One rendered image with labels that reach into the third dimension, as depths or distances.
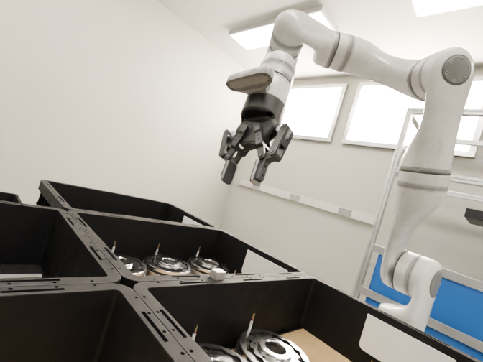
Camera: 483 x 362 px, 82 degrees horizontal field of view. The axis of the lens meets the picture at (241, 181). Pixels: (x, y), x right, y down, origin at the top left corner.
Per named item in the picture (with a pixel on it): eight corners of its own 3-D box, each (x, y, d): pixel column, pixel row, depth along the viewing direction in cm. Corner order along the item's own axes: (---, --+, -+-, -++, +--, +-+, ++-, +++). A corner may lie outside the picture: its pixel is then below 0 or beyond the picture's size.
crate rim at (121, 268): (219, 237, 80) (221, 229, 80) (307, 285, 58) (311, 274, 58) (61, 220, 52) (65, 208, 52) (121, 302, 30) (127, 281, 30)
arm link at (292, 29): (280, -2, 52) (351, 16, 53) (270, 35, 61) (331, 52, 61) (274, 25, 50) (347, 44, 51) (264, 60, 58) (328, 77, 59)
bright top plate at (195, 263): (212, 258, 75) (213, 256, 75) (236, 275, 67) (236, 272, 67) (180, 256, 68) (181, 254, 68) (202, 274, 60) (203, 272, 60)
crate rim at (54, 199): (168, 209, 101) (170, 202, 101) (219, 237, 80) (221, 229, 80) (37, 187, 73) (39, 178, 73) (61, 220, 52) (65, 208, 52)
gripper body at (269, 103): (295, 113, 51) (282, 157, 48) (257, 118, 56) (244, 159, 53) (277, 85, 46) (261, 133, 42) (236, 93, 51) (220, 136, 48)
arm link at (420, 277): (451, 263, 60) (429, 341, 60) (405, 248, 68) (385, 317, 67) (435, 261, 54) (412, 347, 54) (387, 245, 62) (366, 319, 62)
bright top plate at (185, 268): (175, 256, 67) (175, 254, 67) (199, 274, 60) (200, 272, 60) (135, 256, 60) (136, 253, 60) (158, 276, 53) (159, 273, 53)
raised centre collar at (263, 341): (274, 338, 42) (274, 334, 42) (298, 360, 38) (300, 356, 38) (249, 342, 39) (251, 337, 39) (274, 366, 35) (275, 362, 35)
